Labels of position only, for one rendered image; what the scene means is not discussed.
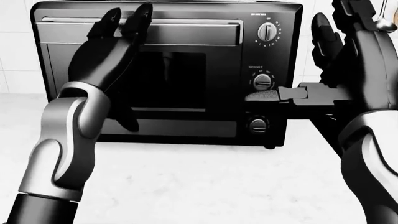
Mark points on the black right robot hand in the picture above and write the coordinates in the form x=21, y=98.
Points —
x=373, y=70

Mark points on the black temperature knob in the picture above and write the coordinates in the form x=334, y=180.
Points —
x=263, y=82

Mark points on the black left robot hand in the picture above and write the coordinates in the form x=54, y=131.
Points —
x=99, y=63

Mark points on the black glass oven door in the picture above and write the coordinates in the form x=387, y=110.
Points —
x=189, y=32

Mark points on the large silver timer knob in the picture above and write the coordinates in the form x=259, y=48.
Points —
x=267, y=32

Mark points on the hanging silver spoon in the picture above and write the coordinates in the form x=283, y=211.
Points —
x=384, y=24

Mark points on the black function knob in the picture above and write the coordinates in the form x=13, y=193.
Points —
x=258, y=124

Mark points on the black toaster oven body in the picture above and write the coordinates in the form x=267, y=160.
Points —
x=280, y=58

